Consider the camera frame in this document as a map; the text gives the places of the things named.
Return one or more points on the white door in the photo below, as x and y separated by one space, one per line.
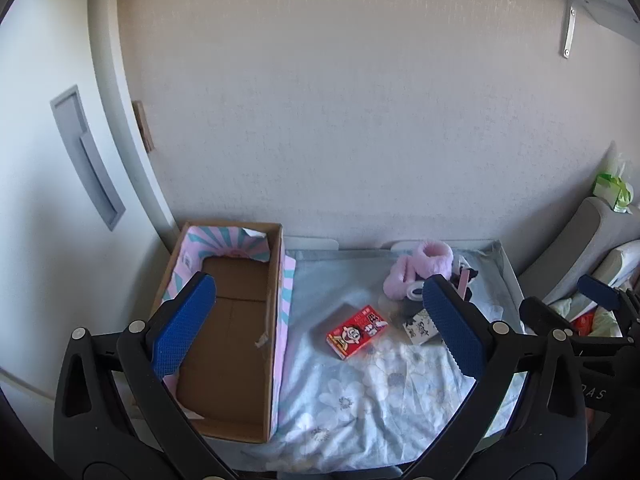
30 210

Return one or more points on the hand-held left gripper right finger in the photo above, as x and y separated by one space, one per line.
450 330

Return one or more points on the clear tape roll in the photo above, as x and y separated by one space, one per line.
415 291

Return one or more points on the white patterned sock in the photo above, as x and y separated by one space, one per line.
420 330

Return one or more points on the grey chair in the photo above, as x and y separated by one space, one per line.
575 245

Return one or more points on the pink fluffy sock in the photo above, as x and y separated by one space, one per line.
400 275
432 257

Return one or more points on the light blue floral cloth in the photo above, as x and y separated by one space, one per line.
350 400

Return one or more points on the green tissue pack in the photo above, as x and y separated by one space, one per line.
612 187

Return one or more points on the red snack box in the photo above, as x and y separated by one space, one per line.
355 332

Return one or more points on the small wooden block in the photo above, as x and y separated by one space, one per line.
144 127

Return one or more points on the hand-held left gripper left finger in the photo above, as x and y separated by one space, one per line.
185 320

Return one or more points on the pink printed cardboard box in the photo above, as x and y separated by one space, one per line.
235 310

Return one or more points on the red packet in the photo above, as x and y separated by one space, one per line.
583 324

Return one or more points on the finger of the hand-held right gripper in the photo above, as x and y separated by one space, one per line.
537 312
600 294

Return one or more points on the pile of clothes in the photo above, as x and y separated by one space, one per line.
570 306

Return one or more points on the white shelf bracket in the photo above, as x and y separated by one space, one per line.
569 30

